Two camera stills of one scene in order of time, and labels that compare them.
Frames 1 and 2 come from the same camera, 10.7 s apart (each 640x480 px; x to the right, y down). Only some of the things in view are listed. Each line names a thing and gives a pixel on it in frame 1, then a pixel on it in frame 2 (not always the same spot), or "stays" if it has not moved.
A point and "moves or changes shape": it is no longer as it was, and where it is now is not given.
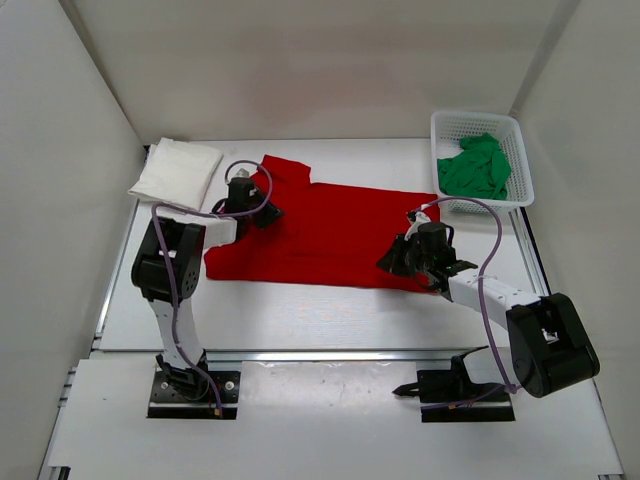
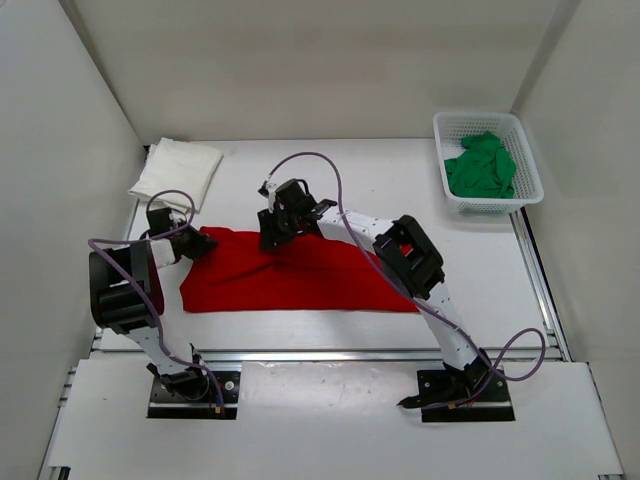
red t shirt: (328, 235) moves or changes shape
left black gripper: (271, 213) -> (203, 242)
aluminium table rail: (282, 356) stays
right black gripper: (393, 262) -> (273, 238)
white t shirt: (177, 172) stays
